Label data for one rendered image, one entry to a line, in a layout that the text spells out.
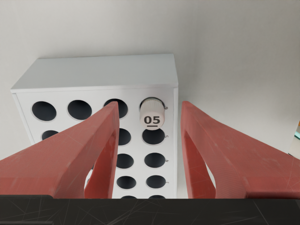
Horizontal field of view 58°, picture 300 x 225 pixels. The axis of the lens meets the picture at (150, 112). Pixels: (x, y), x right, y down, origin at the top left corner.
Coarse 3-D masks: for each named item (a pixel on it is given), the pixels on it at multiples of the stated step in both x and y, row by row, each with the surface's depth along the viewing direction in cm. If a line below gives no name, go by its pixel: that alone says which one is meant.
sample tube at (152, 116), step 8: (144, 104) 13; (152, 104) 13; (160, 104) 14; (144, 112) 13; (152, 112) 13; (160, 112) 13; (144, 120) 13; (152, 120) 13; (160, 120) 13; (152, 128) 13
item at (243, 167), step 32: (192, 128) 10; (224, 128) 8; (192, 160) 11; (224, 160) 6; (256, 160) 6; (288, 160) 6; (192, 192) 11; (224, 192) 7; (256, 192) 5; (288, 192) 5
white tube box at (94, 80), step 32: (32, 64) 16; (64, 64) 16; (96, 64) 15; (128, 64) 15; (160, 64) 15; (32, 96) 14; (64, 96) 14; (96, 96) 14; (128, 96) 14; (160, 96) 14; (32, 128) 15; (64, 128) 15; (128, 128) 15; (160, 128) 15; (128, 160) 17; (160, 160) 17; (128, 192) 18; (160, 192) 18
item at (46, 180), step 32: (96, 128) 9; (0, 160) 6; (32, 160) 6; (64, 160) 6; (96, 160) 11; (0, 192) 5; (32, 192) 5; (64, 192) 6; (96, 192) 11; (0, 224) 5; (32, 224) 5; (64, 224) 5; (96, 224) 5; (128, 224) 5; (160, 224) 5; (192, 224) 5; (224, 224) 5; (256, 224) 5; (288, 224) 5
